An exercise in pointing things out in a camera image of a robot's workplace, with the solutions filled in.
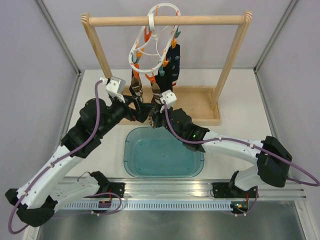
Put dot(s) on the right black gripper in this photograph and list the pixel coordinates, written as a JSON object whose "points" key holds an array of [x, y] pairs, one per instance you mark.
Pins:
{"points": [[158, 114]]}

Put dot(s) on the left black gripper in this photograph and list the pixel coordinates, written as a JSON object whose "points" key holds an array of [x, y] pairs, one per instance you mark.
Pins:
{"points": [[140, 114]]}

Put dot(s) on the brown striped sock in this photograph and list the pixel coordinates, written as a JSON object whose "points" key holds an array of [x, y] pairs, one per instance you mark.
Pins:
{"points": [[136, 85], [155, 89]]}

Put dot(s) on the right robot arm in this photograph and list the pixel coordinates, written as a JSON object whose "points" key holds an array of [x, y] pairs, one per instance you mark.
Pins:
{"points": [[269, 158]]}

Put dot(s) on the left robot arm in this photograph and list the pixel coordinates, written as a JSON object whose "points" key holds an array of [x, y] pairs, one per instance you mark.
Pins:
{"points": [[38, 200]]}

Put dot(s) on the white clip hanger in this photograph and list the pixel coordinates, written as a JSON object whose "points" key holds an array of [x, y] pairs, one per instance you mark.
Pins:
{"points": [[148, 55]]}

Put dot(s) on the black sock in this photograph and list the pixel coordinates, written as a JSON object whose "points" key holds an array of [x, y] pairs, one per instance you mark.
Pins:
{"points": [[165, 81]]}

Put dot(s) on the teal plastic bin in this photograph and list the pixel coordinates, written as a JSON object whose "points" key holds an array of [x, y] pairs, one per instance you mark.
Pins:
{"points": [[155, 153]]}

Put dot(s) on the wooden hanging rack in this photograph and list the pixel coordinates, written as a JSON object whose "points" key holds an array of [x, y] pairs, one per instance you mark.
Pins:
{"points": [[202, 101]]}

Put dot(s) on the navy patterned sock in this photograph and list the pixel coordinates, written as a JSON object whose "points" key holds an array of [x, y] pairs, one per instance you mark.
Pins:
{"points": [[172, 69]]}

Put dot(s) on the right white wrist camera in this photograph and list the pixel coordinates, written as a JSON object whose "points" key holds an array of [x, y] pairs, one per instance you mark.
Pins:
{"points": [[168, 98]]}

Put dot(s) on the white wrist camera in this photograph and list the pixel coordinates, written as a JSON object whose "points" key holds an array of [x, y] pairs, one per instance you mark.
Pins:
{"points": [[168, 98], [115, 87]]}

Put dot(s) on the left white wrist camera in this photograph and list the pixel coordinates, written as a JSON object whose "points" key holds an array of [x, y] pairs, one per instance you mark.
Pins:
{"points": [[115, 87]]}

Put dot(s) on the aluminium mounting rail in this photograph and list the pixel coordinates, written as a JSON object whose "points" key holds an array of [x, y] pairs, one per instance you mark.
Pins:
{"points": [[198, 189]]}

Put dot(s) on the white slotted cable duct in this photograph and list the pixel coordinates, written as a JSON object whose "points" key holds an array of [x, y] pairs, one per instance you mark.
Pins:
{"points": [[139, 205]]}

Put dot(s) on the left aluminium frame post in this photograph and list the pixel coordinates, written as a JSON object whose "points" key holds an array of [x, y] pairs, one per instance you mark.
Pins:
{"points": [[57, 35]]}

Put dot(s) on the aluminium frame post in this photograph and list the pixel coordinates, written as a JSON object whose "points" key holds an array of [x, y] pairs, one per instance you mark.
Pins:
{"points": [[57, 35], [275, 34]]}

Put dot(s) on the right aluminium frame post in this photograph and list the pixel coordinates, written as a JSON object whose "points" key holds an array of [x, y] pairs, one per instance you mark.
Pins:
{"points": [[275, 34]]}

